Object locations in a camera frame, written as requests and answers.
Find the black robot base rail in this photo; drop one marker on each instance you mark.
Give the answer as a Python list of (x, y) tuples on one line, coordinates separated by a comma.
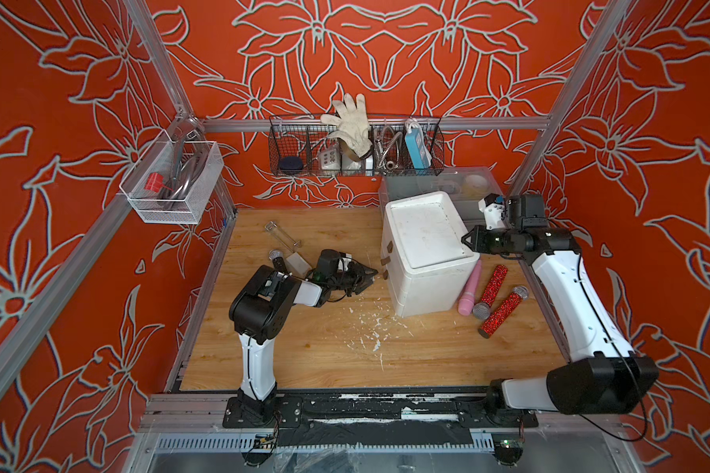
[(379, 417)]

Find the red glitter microphone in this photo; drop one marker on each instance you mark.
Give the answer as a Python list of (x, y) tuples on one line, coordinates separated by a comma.
[(482, 309), (498, 317)]

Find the black glitter microphone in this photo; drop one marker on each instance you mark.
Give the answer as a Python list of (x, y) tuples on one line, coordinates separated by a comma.
[(278, 261)]

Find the yellow tape roll in box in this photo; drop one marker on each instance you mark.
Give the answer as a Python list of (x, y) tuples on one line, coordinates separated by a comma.
[(475, 186)]

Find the white work glove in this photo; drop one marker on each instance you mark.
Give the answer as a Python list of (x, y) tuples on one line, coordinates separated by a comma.
[(351, 124)]

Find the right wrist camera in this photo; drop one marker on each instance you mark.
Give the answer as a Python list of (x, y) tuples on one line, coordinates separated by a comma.
[(519, 212)]

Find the clear glass tube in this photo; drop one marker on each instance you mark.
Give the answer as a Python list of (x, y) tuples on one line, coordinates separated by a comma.
[(277, 232)]

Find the blue box in basket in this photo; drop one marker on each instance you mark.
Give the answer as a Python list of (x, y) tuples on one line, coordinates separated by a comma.
[(415, 145)]

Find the black wire wall basket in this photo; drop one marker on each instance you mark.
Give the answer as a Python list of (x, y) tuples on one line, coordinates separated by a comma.
[(388, 145)]

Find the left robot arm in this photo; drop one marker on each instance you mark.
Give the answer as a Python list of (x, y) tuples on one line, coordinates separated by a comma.
[(261, 309)]

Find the small white card box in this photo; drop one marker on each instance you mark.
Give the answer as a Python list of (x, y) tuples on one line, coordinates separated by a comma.
[(298, 265)]

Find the white power strip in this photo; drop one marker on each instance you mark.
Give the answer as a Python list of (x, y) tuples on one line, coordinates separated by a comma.
[(329, 158)]

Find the white drawer cabinet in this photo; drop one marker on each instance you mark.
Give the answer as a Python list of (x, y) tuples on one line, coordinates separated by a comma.
[(426, 264)]

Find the dark round object in basket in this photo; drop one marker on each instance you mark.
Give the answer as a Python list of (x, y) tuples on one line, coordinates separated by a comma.
[(291, 165)]

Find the pink microphone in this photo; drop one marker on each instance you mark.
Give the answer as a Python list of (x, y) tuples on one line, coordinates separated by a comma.
[(467, 300)]

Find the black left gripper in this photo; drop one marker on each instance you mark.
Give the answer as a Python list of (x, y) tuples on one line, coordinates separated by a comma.
[(356, 275)]

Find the white wire wall basket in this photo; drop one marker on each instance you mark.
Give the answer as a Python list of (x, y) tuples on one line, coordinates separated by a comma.
[(173, 182)]

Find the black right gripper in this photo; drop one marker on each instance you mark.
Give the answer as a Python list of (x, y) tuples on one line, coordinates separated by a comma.
[(475, 234)]

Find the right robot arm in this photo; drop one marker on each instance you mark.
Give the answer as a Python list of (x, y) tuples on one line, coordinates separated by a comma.
[(605, 375)]

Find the grey plastic storage box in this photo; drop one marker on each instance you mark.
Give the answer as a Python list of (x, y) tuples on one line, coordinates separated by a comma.
[(450, 181)]

